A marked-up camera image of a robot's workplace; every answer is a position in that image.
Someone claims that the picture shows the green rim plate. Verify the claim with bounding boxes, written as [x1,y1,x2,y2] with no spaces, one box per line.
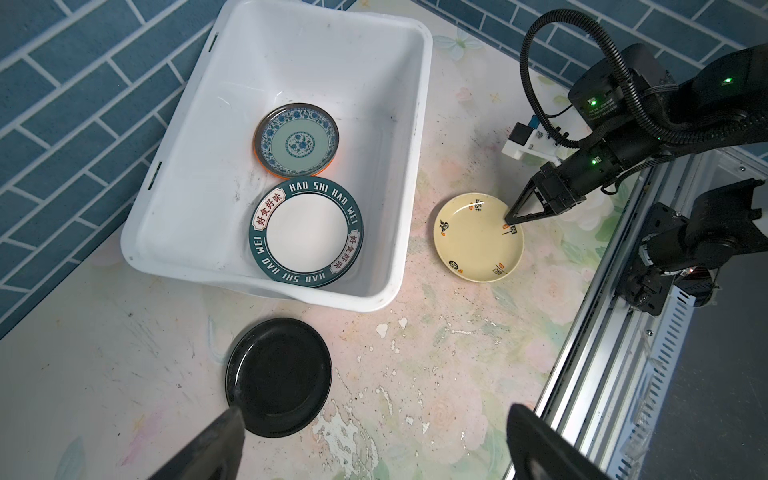
[248,176,364,288]

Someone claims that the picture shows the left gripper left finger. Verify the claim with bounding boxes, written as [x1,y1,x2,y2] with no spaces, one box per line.
[150,406,245,480]

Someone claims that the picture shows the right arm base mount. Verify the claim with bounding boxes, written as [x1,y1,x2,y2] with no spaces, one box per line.
[616,178,767,316]

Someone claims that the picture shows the aluminium rail frame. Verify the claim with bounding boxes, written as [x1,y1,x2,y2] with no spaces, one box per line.
[535,149,767,479]

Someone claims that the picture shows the white plastic bin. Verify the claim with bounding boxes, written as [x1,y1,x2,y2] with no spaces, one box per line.
[121,1,432,312]

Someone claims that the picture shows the orange round plate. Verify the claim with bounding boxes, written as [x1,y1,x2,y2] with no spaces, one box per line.
[252,144,285,180]

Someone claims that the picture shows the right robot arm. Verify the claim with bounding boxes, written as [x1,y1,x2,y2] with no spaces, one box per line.
[505,9,767,225]

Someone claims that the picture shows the black round plate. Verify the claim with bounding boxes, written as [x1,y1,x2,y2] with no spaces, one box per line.
[224,318,332,438]

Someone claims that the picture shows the cream yellow plate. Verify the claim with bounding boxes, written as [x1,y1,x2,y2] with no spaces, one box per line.
[433,192,524,283]

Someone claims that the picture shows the green patterned small plate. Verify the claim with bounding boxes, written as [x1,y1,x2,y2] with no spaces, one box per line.
[252,103,340,179]

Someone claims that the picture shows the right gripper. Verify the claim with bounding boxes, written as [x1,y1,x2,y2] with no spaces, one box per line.
[504,131,660,226]

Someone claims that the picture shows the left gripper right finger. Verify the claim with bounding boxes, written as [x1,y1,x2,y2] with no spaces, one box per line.
[506,403,608,480]

